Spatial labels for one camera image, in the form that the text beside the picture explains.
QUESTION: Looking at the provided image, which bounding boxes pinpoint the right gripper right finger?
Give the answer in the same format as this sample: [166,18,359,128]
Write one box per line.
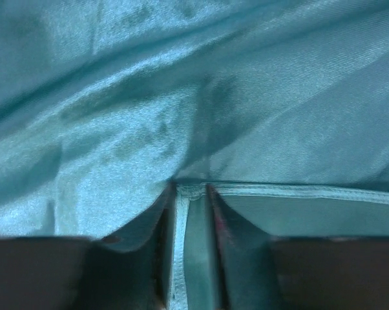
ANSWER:
[206,185,279,309]

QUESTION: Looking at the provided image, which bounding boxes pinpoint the teal satin napkin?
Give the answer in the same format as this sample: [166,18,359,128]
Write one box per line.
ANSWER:
[0,1,389,309]

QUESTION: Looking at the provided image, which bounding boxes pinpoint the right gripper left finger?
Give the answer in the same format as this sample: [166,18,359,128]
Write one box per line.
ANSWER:
[90,182,176,309]

